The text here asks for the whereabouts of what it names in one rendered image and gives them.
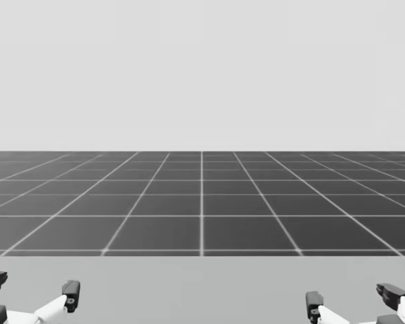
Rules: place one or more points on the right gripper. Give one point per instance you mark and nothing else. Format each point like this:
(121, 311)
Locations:
(389, 320)

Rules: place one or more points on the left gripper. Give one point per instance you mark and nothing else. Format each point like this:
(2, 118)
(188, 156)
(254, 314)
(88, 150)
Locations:
(0, 316)

